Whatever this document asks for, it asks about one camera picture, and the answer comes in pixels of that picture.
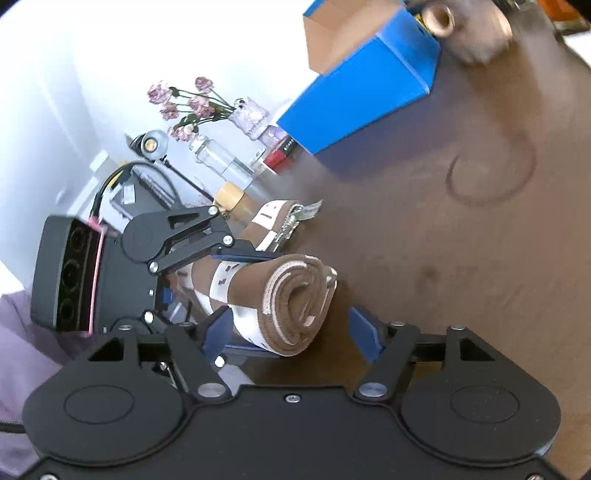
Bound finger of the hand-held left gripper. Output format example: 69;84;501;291
148;205;282;274
213;342;279;370

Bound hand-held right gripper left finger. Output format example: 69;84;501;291
87;305;234;403

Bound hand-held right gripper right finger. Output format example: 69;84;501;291
348;306;495;401

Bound brown white checkered towel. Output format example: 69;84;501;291
187;198;339;359

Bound yellow cup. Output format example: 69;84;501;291
213;181;256;214

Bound black appliance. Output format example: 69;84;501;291
95;161;190;223

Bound clear glass bottle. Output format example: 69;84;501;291
188;136;256;182

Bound red box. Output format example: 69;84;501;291
263;136;297;169

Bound purple packet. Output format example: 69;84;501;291
259;124;290;148

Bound person's clothing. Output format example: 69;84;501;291
0;291;75;480

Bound patterned glass flower vase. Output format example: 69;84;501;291
228;97;271;139

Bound pink dried flowers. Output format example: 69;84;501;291
148;76;236;142

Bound blue cardboard box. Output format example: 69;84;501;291
276;0;442;156

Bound brown clay vase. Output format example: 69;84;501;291
416;0;514;65

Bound black cable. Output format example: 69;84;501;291
90;161;178;220

